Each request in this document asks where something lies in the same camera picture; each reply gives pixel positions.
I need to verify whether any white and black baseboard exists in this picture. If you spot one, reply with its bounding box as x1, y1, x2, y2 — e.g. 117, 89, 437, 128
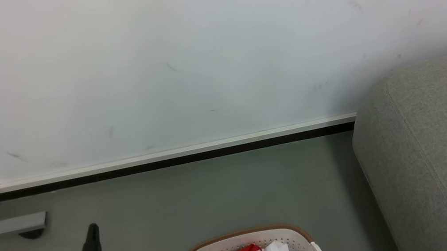
0, 112, 362, 203

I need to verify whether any black round foot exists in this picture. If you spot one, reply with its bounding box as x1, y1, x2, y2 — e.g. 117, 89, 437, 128
18, 227, 47, 242

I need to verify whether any grey fabric sofa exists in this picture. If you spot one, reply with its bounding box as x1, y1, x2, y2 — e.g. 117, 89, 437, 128
341, 54, 447, 251

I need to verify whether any grey metal bracket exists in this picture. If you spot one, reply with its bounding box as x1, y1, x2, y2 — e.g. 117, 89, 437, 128
0, 211, 50, 237

